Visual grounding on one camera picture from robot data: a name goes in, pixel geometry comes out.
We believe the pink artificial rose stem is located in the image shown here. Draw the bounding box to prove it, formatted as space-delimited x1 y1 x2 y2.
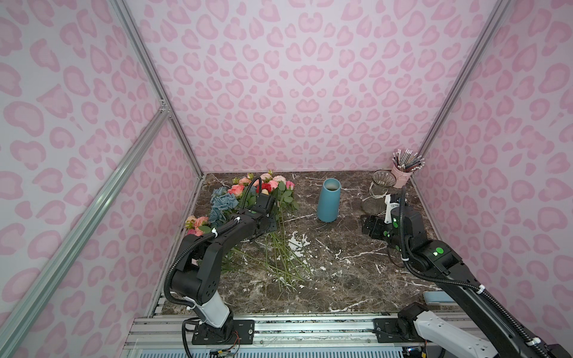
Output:
228 183 245 198

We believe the pale pink rose spray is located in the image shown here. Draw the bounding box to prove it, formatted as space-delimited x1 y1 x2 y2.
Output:
261 172 287 190

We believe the clear glass vase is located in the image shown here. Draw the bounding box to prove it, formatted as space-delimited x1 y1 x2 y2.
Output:
361 170 396 216

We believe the aluminium frame post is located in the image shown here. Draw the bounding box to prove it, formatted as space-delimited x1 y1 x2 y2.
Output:
419 0 514 158
108 0 204 178

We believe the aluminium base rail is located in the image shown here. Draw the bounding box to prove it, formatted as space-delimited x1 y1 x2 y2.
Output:
121 313 452 357

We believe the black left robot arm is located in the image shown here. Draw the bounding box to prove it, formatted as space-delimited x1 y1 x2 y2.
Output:
163 178 276 331

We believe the teal ceramic vase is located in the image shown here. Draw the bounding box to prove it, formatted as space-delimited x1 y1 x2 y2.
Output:
317 178 341 223

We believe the aluminium frame post left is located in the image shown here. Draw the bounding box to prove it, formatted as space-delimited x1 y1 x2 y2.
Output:
108 0 204 178

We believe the blue artificial rose bunch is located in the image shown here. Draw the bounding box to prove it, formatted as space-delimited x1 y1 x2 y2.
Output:
209 186 239 227

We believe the red carnation flower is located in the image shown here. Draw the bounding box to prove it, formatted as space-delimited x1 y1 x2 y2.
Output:
261 183 273 195

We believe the aluminium frame post right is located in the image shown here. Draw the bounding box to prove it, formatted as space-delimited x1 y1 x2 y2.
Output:
419 0 514 158

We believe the diagonal aluminium frame bar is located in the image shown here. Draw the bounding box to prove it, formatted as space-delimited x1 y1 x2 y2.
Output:
1 109 170 357

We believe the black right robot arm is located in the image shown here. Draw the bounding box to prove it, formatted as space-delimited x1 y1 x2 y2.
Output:
361 192 570 357

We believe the pink pencil cup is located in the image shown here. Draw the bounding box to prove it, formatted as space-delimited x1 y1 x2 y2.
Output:
391 149 425 189

